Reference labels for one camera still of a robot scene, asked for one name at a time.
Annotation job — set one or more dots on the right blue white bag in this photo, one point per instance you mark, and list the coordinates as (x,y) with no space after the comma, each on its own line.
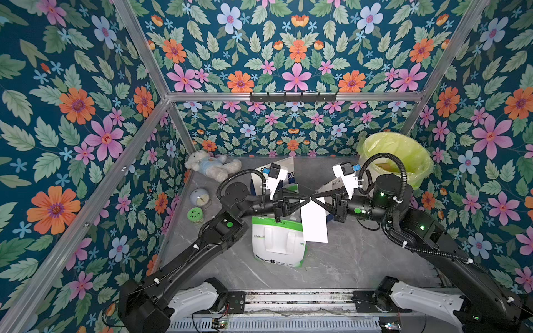
(334,184)

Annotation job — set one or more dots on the blue white bag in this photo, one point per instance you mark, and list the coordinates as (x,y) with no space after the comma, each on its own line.
(290,181)
(334,184)

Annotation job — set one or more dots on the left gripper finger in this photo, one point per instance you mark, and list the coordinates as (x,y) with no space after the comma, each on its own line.
(295,204)
(288,195)

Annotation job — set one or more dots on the yellow-green bin liner bag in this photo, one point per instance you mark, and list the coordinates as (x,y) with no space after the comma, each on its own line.
(416,159)

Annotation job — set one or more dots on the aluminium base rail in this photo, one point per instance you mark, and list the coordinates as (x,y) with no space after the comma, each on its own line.
(300,301)

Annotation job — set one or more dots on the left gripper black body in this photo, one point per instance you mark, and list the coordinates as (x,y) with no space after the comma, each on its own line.
(259,209)

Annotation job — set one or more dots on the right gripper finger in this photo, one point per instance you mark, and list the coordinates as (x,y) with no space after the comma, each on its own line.
(328,204)
(333,194)

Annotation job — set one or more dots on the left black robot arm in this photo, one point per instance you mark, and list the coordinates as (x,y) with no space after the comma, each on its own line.
(151,305)

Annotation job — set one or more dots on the bag white receipt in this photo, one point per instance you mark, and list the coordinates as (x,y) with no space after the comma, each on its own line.
(313,219)

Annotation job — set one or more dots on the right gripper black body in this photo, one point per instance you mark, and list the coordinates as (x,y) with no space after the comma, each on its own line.
(341,204)

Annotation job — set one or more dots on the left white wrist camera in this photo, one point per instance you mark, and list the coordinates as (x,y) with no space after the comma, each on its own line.
(274,174)

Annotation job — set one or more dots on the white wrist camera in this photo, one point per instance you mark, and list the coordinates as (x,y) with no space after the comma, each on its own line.
(274,174)
(348,173)

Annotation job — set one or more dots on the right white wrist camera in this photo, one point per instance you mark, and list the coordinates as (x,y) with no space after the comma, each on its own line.
(348,173)

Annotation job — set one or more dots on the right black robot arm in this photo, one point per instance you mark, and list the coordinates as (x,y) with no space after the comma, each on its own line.
(484,305)

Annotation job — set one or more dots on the black wall hook rail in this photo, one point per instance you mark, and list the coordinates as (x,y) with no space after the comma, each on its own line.
(278,98)

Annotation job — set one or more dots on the front green white bag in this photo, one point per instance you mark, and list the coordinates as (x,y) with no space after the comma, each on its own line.
(280,243)

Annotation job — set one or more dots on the rear blue white bag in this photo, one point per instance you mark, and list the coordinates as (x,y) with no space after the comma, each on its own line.
(290,181)

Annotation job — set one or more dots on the white blue plush bear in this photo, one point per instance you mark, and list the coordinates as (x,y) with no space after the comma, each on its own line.
(215,167)

